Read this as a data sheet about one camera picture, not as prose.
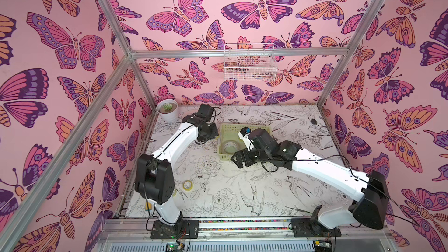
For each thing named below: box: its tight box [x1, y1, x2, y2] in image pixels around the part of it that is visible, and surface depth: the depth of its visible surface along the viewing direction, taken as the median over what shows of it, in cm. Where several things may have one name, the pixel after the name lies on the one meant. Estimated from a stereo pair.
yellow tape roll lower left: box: [182, 179, 194, 191], surface depth 87 cm
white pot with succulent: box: [156, 99, 179, 124], surface depth 108 cm
